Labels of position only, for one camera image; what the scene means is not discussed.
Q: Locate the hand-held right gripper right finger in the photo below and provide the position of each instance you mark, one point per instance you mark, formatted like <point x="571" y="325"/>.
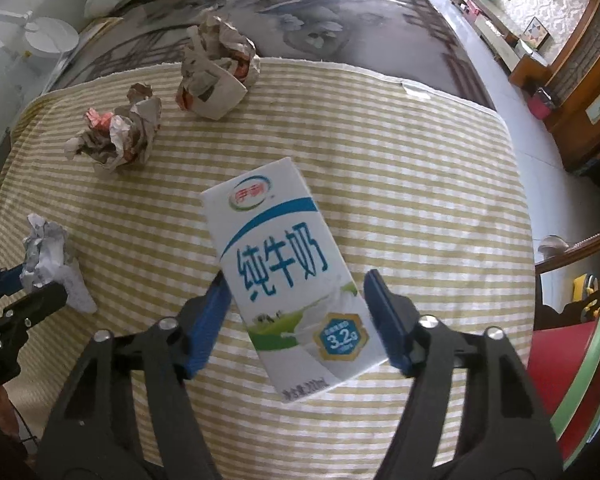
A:
<point x="386" y="320"/>

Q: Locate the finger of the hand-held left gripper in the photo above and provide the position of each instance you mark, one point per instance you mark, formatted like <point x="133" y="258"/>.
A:
<point x="2" y="281"/>
<point x="35" y="302"/>

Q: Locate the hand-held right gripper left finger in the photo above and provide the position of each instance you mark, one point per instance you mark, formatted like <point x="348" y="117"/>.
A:
<point x="209" y="327"/>

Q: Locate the white milk carton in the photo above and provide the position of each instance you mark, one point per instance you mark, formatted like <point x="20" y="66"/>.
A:
<point x="280" y="270"/>

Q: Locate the red bin with green rim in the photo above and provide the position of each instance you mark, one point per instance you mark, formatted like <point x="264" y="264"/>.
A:
<point x="565" y="360"/>

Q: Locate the person's left forearm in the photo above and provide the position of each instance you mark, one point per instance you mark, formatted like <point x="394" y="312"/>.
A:
<point x="2" y="405"/>

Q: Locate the crumpled white paper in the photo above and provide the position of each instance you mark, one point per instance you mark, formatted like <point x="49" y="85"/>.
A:
<point x="47" y="255"/>

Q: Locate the striped table mat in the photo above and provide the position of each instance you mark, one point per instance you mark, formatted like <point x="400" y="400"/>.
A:
<point x="380" y="170"/>

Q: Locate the crumpled paper with red print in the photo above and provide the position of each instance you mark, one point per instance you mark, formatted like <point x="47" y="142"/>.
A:
<point x="125" y="132"/>

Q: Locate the yellow toy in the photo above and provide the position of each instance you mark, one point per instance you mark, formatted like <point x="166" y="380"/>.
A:
<point x="585" y="292"/>

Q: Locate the carved wooden chair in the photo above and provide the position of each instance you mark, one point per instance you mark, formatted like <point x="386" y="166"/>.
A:
<point x="580" y="255"/>

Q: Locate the white round appliance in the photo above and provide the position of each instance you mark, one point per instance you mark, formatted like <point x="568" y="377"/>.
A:
<point x="50" y="35"/>

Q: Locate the large crumpled brown paper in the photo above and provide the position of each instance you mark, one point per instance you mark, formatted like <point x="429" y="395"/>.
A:
<point x="215" y="70"/>

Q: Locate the small red bin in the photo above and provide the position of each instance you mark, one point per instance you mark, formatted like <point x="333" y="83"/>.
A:
<point x="542" y="105"/>

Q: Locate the grey patterned table cover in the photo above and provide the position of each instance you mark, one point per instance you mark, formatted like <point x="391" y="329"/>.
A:
<point x="330" y="25"/>

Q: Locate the television cabinet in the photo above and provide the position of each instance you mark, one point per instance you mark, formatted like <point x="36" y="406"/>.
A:
<point x="500" y="40"/>

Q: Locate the small framed picture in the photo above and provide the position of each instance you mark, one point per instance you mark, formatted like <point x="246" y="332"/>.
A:
<point x="536" y="34"/>

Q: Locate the wooden door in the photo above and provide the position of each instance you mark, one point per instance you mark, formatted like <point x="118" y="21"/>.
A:
<point x="590" y="60"/>

